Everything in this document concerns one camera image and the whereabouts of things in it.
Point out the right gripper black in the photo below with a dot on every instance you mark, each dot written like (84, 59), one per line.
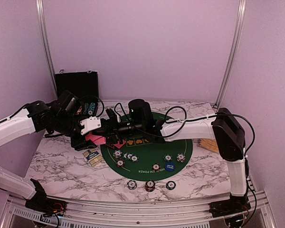
(112, 132)

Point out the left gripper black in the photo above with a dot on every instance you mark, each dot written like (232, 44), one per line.
(81, 144)

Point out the teal chips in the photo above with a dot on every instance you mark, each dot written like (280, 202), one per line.
(130, 157)

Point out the red backed card deck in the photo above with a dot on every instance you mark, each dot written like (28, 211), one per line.
(100, 140)

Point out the blue small blind button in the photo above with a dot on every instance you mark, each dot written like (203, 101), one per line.
(170, 166)

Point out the brown black chip stack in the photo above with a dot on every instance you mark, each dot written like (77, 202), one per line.
(150, 186)

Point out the blue white chip stack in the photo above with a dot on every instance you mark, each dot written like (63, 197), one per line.
(131, 184)

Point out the teal black chip stack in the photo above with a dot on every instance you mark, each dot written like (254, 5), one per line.
(170, 185)

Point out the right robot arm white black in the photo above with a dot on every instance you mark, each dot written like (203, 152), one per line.
(221, 127)

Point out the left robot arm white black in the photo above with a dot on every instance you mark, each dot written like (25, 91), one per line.
(17, 134)

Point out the green chip row in case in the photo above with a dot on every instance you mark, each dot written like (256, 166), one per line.
(85, 109)

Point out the teal chip row in case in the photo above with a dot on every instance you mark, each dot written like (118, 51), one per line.
(91, 109)

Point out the round green poker mat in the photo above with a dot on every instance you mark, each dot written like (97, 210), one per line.
(148, 154)

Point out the black poker chip case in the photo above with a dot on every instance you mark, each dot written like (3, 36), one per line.
(84, 85)

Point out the woven bamboo tray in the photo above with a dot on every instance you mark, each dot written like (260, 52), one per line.
(209, 144)

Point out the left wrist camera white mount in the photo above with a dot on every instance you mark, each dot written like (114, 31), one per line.
(90, 124)

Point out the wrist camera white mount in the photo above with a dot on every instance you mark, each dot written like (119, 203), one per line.
(90, 124)
(112, 117)

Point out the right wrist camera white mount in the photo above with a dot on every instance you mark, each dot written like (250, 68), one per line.
(112, 117)

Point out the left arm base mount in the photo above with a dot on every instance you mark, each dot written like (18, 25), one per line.
(47, 206)

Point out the right aluminium frame post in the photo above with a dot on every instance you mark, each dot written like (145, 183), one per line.
(233, 51)

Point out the aluminium frame post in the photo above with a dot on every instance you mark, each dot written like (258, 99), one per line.
(233, 51)
(45, 41)

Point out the left aluminium frame post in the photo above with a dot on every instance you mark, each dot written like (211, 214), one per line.
(45, 41)

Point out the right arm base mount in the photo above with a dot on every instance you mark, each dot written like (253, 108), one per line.
(228, 207)

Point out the front aluminium rail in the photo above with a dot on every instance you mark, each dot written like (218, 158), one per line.
(189, 213)

